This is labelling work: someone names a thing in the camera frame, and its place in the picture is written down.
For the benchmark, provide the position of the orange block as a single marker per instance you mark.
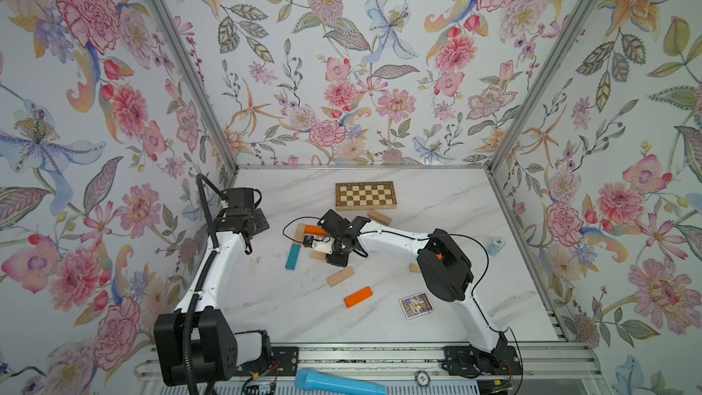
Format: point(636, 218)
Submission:
point(316, 231)
point(358, 297)

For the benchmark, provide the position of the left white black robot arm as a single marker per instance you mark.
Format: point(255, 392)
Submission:
point(195, 344)

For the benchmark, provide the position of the natural block below chessboard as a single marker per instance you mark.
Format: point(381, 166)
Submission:
point(379, 217)

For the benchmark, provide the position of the blue microphone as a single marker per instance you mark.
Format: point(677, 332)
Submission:
point(310, 380)

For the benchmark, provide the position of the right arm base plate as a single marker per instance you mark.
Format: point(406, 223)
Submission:
point(470, 362)

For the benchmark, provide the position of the small blue white cup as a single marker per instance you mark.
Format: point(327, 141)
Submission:
point(495, 246)

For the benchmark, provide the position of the orange block front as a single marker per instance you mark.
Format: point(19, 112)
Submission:
point(358, 297)

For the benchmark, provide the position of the teal wooden block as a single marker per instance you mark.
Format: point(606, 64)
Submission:
point(293, 257)

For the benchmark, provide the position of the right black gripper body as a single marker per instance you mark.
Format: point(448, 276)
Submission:
point(338, 257)

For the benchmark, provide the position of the playing card box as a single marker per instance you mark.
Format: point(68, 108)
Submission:
point(416, 305)

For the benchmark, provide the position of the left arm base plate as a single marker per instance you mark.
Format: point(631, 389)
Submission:
point(282, 362)

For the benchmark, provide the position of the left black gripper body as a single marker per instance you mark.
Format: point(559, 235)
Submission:
point(260, 221)

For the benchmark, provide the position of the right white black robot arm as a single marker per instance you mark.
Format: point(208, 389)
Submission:
point(448, 276)

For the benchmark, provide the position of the wooden chessboard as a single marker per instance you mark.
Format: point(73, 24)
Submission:
point(374, 195)

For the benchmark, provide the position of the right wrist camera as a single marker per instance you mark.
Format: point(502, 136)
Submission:
point(323, 245)

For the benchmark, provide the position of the aluminium front rail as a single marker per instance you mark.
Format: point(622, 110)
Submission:
point(400, 361)

